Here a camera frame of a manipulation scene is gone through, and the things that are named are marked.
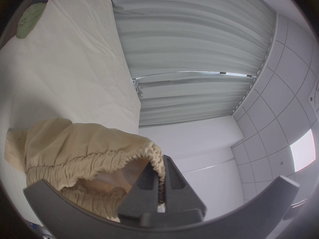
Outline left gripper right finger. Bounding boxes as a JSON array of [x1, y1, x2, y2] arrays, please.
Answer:
[[163, 155, 207, 215]]

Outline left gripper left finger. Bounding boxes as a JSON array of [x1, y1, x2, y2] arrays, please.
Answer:
[[117, 161, 160, 220]]

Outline beige shorts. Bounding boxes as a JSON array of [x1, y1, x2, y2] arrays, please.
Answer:
[[5, 117, 166, 223]]

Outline bed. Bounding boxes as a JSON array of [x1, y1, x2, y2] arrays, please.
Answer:
[[0, 0, 142, 233]]

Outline grey-green curtain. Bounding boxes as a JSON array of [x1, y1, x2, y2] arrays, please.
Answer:
[[110, 0, 277, 80], [132, 71, 258, 127]]

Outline ceiling light panel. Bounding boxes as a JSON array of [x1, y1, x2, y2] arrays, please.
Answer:
[[290, 129, 316, 172]]

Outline green garment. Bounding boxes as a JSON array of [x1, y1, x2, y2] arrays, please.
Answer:
[[16, 2, 47, 39]]

